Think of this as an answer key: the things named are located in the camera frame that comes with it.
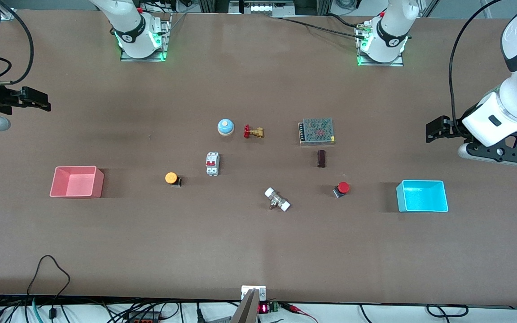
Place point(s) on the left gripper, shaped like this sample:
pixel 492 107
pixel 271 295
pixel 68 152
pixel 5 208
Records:
pixel 455 124

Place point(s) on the red push button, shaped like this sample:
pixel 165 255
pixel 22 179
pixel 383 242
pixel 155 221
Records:
pixel 343 187

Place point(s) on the yellow push button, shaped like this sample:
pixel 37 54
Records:
pixel 171 177

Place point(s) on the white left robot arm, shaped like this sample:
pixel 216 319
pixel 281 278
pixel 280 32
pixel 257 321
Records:
pixel 393 27

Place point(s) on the cyan plastic box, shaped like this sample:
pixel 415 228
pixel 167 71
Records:
pixel 424 199

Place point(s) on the pink plastic box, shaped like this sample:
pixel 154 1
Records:
pixel 76 184

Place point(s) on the dark brown block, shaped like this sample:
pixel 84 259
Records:
pixel 321 159

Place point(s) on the metal mesh power supply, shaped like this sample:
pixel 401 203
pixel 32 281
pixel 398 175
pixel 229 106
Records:
pixel 317 131

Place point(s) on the metal fitting white ends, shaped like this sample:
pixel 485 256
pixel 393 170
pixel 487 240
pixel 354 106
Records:
pixel 277 199

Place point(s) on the white circuit breaker red switches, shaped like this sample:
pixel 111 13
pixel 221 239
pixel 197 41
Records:
pixel 212 163

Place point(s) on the blue white round buzzer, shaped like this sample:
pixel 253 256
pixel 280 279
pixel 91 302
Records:
pixel 225 127

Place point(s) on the white device with sockets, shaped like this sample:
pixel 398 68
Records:
pixel 263 8

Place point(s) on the white pole mounting plate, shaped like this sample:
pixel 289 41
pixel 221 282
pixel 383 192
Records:
pixel 261 294

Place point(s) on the red LED display module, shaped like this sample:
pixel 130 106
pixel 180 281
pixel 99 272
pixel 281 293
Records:
pixel 263 308

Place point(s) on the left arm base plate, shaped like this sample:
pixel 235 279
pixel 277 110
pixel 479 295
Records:
pixel 395 63

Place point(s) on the aluminium frame profile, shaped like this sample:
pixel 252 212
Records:
pixel 7 15

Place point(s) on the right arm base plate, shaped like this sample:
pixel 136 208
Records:
pixel 144 54

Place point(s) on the grey camera pole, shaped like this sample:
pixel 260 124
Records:
pixel 245 312

